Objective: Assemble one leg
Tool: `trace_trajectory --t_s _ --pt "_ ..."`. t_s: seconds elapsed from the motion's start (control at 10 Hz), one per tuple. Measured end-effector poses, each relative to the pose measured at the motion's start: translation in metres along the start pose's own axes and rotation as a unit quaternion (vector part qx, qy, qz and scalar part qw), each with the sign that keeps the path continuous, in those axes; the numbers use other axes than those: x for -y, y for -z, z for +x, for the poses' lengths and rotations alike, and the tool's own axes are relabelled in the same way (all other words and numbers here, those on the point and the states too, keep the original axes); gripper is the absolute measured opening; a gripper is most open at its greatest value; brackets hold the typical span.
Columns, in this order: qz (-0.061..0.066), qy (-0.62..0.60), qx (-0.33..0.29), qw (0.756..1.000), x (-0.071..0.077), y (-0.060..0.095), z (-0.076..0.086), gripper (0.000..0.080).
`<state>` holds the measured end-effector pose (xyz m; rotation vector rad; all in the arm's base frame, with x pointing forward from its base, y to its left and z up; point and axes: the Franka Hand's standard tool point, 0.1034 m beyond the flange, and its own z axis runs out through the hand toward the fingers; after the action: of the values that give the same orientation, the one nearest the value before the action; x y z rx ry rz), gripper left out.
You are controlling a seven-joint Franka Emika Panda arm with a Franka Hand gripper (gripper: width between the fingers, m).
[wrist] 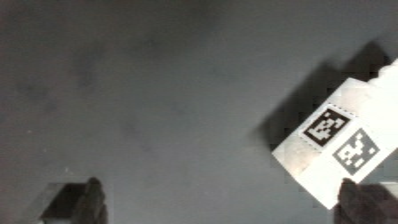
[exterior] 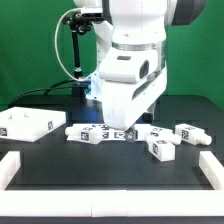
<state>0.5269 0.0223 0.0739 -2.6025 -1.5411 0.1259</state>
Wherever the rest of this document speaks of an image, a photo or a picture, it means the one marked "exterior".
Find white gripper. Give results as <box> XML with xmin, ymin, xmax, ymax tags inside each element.
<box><xmin>101</xmin><ymin>48</ymin><xmax>167</xmax><ymax>142</ymax></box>

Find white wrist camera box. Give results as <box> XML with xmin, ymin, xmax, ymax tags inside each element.
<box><xmin>99</xmin><ymin>56</ymin><xmax>149</xmax><ymax>83</ymax></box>

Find black cables on table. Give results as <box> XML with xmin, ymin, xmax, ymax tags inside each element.
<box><xmin>8</xmin><ymin>79</ymin><xmax>91</xmax><ymax>108</ymax></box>

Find white U-shaped fence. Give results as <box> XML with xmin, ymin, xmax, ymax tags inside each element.
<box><xmin>0</xmin><ymin>151</ymin><xmax>224</xmax><ymax>217</ymax></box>

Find grey camera on stand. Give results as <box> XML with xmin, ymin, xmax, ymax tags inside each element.
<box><xmin>81</xmin><ymin>7</ymin><xmax>102</xmax><ymax>17</ymax></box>

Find white square tabletop part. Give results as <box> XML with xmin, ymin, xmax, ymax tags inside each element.
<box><xmin>0</xmin><ymin>107</ymin><xmax>66</xmax><ymax>142</ymax></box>

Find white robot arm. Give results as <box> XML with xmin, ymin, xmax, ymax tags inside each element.
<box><xmin>74</xmin><ymin>0</ymin><xmax>205</xmax><ymax>141</ymax></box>

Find white cable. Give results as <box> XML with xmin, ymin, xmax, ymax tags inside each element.
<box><xmin>54</xmin><ymin>8</ymin><xmax>91</xmax><ymax>82</ymax></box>

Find black camera stand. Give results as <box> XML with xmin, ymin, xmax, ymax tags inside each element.
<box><xmin>55</xmin><ymin>11</ymin><xmax>104</xmax><ymax>99</ymax></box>

